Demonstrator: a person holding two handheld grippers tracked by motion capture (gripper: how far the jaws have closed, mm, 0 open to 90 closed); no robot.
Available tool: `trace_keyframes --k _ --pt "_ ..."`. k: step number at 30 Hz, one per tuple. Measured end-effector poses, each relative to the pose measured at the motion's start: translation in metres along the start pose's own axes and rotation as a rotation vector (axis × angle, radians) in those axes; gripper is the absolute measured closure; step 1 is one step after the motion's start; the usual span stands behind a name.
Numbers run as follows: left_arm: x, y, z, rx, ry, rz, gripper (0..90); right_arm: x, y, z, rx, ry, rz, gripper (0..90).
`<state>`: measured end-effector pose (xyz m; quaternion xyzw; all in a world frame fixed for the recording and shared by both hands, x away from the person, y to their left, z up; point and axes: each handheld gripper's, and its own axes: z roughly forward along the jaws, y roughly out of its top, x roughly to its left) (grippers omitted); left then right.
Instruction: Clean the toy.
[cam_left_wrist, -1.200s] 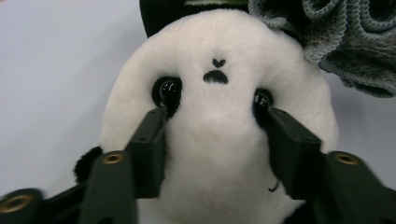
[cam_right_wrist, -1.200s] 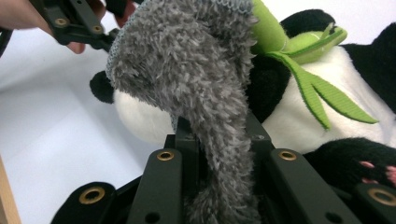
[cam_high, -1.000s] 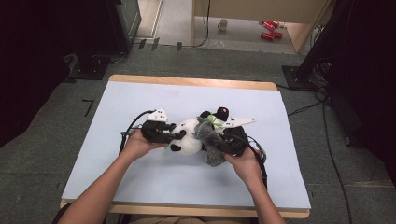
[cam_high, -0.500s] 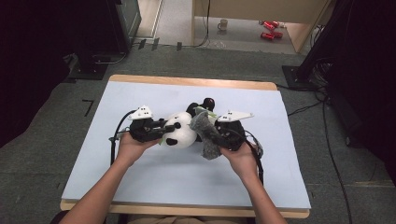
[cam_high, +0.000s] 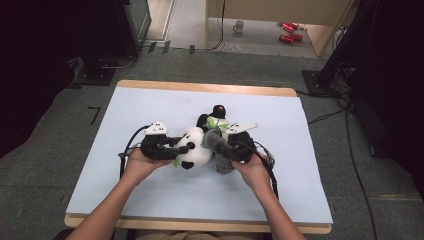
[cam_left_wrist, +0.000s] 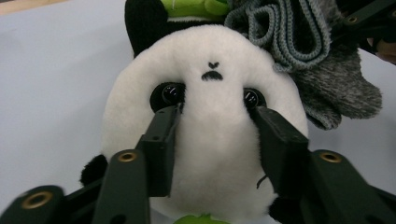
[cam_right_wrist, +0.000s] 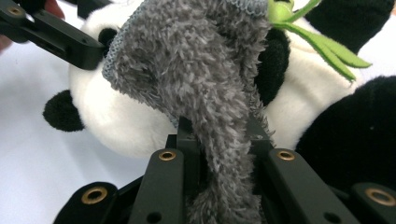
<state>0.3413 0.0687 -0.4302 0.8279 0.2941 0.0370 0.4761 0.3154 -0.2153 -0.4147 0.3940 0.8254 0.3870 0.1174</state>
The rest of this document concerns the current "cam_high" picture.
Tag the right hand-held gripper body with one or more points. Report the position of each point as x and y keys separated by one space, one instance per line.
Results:
x=245 y=146

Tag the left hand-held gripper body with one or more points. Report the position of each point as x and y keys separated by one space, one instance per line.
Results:
x=155 y=148

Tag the panda plush toy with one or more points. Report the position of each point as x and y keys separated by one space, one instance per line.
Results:
x=198 y=150

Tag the grey fuzzy cloth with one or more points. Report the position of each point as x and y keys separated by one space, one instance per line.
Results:
x=221 y=163

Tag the person's left hand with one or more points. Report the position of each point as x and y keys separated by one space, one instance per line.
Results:
x=141 y=168

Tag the person's right hand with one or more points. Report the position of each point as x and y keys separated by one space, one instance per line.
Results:
x=255 y=171

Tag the wooden table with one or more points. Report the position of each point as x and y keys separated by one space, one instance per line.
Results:
x=233 y=89

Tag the black tape strip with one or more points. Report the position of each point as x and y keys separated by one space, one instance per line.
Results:
x=166 y=47
x=152 y=47
x=192 y=49

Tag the black stand base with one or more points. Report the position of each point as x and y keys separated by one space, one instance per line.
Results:
x=95 y=75
x=315 y=83

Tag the red can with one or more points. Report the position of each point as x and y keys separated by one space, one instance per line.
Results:
x=295 y=25
x=286 y=38
x=287 y=28
x=298 y=37

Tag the beige mug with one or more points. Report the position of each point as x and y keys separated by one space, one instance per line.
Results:
x=238 y=26

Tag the black cabinet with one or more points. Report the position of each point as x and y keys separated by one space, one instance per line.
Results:
x=131 y=26

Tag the light wooden shelf unit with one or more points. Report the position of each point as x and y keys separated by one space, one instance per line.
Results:
x=276 y=10

